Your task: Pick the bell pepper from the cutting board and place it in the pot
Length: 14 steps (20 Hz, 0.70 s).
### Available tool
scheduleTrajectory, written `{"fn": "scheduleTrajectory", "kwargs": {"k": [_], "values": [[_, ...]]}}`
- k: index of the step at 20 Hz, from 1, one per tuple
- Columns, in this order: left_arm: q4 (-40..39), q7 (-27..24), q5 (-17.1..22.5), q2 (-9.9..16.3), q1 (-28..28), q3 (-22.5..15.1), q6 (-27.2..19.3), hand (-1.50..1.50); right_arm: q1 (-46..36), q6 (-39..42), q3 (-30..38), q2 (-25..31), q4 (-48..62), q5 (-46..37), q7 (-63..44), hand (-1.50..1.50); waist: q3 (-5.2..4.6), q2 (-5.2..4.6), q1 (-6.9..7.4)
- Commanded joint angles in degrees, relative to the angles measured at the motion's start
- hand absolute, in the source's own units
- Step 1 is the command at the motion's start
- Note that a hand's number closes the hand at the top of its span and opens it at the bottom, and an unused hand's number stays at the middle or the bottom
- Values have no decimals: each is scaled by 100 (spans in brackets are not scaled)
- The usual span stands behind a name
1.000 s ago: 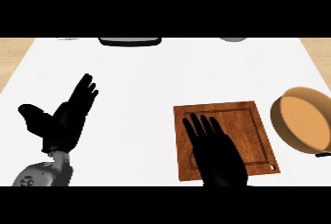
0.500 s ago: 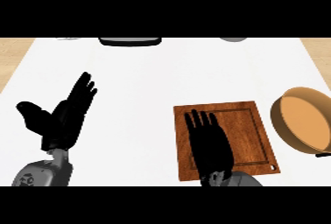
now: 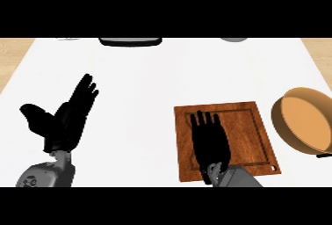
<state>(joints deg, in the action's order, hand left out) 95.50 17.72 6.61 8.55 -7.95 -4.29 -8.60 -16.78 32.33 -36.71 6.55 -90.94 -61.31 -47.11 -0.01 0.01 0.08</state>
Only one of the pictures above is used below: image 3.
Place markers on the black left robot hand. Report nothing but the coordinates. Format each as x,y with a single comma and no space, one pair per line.
69,117

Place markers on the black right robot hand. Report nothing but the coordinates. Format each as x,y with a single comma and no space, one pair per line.
209,140

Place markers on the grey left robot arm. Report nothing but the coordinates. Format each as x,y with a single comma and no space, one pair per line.
49,172

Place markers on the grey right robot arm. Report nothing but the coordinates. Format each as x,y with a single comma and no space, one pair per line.
235,177

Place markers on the brown wooden cutting board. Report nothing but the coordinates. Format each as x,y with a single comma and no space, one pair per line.
246,137

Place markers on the tan orange pot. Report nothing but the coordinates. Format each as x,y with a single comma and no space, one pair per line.
304,120

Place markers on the grey round object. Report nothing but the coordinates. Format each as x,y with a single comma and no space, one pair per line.
233,39

